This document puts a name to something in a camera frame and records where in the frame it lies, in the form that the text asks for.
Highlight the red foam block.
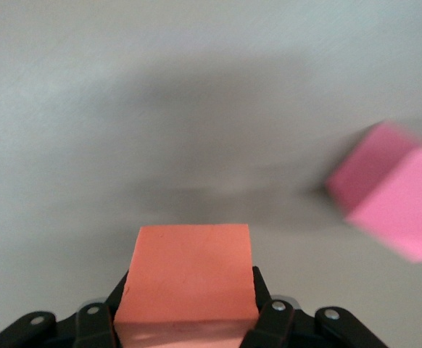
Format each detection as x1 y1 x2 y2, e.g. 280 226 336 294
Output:
323 121 422 264

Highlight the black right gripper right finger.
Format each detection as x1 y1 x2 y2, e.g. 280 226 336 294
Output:
240 266 389 348

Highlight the orange foam block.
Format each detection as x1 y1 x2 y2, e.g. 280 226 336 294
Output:
113 223 260 348

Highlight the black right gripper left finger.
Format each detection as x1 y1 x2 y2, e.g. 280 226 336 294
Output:
0 270 132 348

